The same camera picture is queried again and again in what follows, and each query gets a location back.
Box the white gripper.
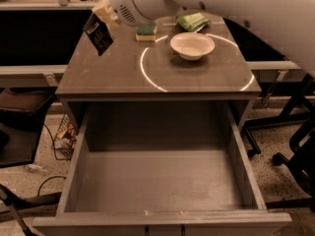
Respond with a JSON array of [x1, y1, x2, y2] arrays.
[[93, 0, 153, 27]]

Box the black rxbar chocolate wrapper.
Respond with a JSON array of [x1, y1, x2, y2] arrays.
[[83, 14, 113, 56]]

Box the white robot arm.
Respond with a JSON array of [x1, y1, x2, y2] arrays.
[[97, 0, 315, 75]]

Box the grey open top drawer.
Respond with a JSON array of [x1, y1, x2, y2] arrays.
[[33, 101, 291, 236]]

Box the green and yellow sponge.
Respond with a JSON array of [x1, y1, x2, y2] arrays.
[[136, 22, 157, 41]]

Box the grey cabinet counter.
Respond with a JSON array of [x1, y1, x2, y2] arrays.
[[56, 14, 261, 127]]

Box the green chip bag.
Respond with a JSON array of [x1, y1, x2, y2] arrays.
[[177, 13, 210, 32]]

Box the white ceramic bowl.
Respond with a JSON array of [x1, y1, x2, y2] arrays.
[[170, 32, 216, 61]]

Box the black office chair left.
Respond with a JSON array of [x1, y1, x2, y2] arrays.
[[0, 88, 61, 236]]

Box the wire basket with items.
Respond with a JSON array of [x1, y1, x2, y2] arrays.
[[52, 114, 77, 160]]

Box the black floor cable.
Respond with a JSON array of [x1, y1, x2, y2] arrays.
[[36, 123, 67, 197]]

